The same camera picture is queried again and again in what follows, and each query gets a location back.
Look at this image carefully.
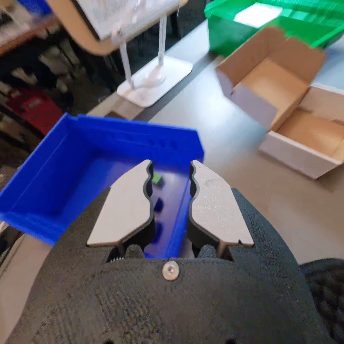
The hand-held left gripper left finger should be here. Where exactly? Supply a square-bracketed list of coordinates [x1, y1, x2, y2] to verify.
[86, 159, 156, 252]

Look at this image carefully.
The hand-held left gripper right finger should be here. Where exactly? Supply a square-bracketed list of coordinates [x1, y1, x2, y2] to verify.
[186, 160, 255, 257]

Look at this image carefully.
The white cardboard mailer box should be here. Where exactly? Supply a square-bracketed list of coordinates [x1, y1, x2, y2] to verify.
[215, 26, 344, 180]
[233, 2, 283, 28]

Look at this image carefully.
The green plastic bin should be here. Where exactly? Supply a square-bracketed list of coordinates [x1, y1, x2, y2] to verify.
[204, 0, 344, 57]

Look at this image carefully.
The grey desk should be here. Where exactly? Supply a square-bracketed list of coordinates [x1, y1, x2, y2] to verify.
[0, 20, 344, 342]

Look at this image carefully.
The blue cube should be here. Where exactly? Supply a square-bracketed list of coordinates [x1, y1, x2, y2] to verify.
[152, 222, 164, 243]

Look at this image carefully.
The red bag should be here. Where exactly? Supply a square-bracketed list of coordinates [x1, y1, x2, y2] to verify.
[7, 89, 65, 136]

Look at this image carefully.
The black wrist rest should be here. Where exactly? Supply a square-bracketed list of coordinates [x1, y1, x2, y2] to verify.
[299, 258, 344, 344]

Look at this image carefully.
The printed instruction sheet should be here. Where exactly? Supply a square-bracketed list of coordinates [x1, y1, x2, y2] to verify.
[75, 0, 181, 41]

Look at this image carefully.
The wooden table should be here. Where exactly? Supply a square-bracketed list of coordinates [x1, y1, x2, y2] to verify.
[0, 15, 61, 57]

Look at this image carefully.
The small blue plastic bin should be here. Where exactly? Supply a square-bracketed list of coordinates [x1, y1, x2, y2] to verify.
[17, 0, 53, 15]

